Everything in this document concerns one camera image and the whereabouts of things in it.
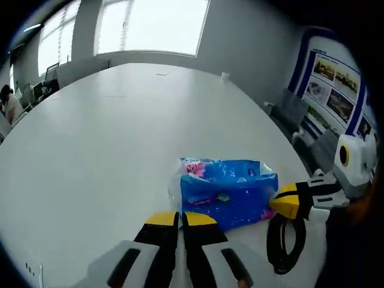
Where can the narrow window with blinds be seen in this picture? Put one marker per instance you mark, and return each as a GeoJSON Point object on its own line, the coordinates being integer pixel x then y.
{"type": "Point", "coordinates": [57, 45]}

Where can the white power strip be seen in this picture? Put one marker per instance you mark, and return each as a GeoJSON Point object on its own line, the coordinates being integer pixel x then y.
{"type": "Point", "coordinates": [33, 270]}

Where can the wide window with blinds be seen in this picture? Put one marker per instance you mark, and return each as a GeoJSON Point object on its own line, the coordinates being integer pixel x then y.
{"type": "Point", "coordinates": [150, 27]}

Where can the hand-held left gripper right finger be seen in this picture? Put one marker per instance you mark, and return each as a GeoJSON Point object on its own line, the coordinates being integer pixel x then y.
{"type": "Point", "coordinates": [204, 240]}

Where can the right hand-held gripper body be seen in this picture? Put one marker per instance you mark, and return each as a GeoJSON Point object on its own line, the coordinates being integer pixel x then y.
{"type": "Point", "coordinates": [355, 168]}

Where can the blue framed wall poster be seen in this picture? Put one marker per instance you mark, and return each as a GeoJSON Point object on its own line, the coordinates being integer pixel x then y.
{"type": "Point", "coordinates": [333, 84]}

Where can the black office chair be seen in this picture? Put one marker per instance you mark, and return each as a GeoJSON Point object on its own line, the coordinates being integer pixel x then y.
{"type": "Point", "coordinates": [51, 78]}

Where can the dark grey chair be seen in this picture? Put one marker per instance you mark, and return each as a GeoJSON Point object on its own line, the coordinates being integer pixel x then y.
{"type": "Point", "coordinates": [321, 153]}
{"type": "Point", "coordinates": [289, 111]}

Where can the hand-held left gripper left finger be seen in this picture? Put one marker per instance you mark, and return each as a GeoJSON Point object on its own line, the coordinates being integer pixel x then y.
{"type": "Point", "coordinates": [159, 240]}

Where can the blue tissue pack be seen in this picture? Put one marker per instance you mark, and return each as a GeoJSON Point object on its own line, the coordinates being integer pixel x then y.
{"type": "Point", "coordinates": [228, 195]}

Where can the small clear plastic thing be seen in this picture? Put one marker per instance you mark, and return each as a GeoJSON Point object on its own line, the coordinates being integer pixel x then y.
{"type": "Point", "coordinates": [225, 76]}

